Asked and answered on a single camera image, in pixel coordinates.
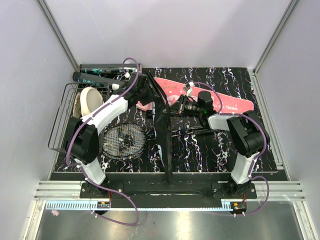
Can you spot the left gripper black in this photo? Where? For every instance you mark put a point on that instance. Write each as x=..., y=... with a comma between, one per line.
x=152, y=95

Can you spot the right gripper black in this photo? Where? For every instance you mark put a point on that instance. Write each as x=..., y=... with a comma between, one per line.
x=178, y=108

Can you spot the black racket bag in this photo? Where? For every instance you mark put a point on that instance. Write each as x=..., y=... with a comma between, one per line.
x=162, y=125

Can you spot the black teal shuttlecock tube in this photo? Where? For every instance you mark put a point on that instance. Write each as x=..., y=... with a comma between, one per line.
x=97, y=69

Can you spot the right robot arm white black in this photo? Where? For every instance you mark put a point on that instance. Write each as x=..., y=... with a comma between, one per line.
x=249, y=137

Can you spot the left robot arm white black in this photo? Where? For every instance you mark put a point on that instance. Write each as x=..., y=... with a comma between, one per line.
x=82, y=135

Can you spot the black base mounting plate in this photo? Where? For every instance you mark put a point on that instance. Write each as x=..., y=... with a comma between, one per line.
x=212, y=190

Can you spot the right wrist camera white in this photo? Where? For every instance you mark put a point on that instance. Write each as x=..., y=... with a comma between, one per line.
x=188, y=88

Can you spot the black wire basket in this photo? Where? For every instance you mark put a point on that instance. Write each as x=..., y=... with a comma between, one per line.
x=70, y=106

